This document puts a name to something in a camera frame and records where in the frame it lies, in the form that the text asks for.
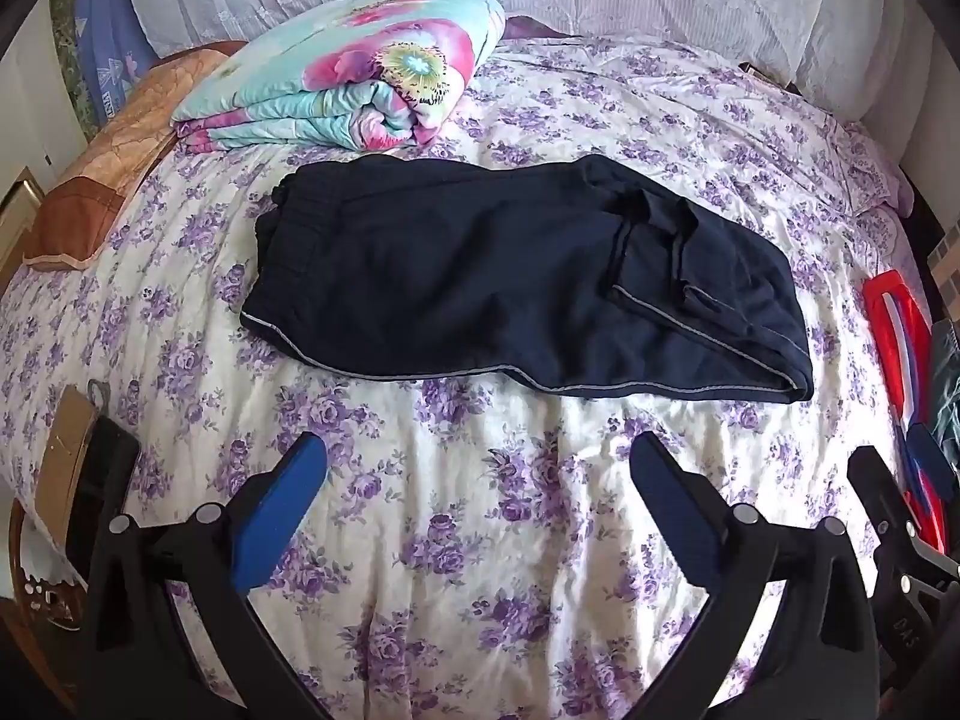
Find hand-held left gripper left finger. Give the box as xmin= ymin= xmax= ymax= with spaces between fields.
xmin=75 ymin=431 xmax=331 ymax=720

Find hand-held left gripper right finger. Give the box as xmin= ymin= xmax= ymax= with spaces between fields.
xmin=630 ymin=431 xmax=882 ymax=720

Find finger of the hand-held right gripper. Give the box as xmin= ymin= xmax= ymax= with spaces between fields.
xmin=904 ymin=424 xmax=957 ymax=502
xmin=846 ymin=446 xmax=960 ymax=582

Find navy blue pants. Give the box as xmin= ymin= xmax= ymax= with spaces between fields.
xmin=240 ymin=154 xmax=815 ymax=400

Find red plastic bag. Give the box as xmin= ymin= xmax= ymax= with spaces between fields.
xmin=862 ymin=268 xmax=957 ymax=552

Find purple floral bedsheet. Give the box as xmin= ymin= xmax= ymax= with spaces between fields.
xmin=0 ymin=34 xmax=931 ymax=720

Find brown cardboard box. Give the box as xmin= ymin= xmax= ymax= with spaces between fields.
xmin=34 ymin=384 xmax=98 ymax=522

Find purple floral pillow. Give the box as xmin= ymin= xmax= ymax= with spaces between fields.
xmin=806 ymin=109 xmax=912 ymax=215

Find folded floral quilt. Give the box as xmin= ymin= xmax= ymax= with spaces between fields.
xmin=171 ymin=0 xmax=507 ymax=155

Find blue printed cloth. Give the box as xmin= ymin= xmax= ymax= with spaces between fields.
xmin=67 ymin=0 xmax=162 ymax=132

